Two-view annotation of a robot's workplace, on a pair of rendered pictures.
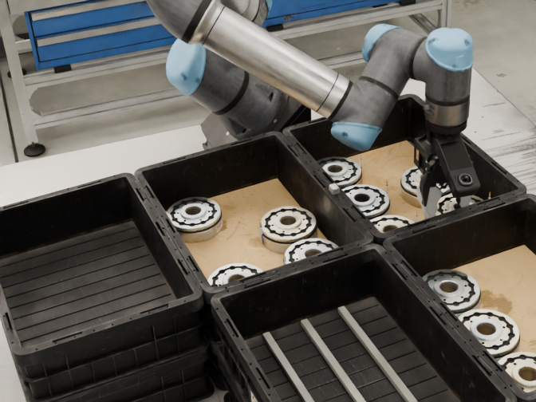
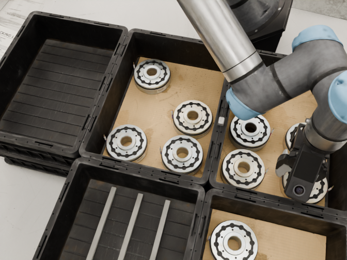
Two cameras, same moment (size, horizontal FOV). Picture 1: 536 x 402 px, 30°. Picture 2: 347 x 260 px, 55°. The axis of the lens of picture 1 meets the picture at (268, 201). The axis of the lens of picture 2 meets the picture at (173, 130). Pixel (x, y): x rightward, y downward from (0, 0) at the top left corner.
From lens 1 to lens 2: 1.13 m
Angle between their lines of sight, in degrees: 36
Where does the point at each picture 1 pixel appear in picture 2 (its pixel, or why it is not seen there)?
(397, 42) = (318, 56)
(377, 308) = (190, 215)
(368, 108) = (256, 96)
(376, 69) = (284, 68)
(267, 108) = (256, 19)
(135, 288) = (88, 103)
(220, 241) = (155, 99)
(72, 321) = (43, 104)
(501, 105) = not seen: outside the picture
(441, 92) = (320, 125)
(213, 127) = not seen: hidden behind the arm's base
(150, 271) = not seen: hidden behind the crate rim
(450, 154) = (303, 163)
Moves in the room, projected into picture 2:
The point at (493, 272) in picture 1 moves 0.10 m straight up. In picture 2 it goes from (283, 243) to (297, 235)
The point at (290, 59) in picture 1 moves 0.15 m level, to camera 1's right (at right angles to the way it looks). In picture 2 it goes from (215, 23) to (292, 61)
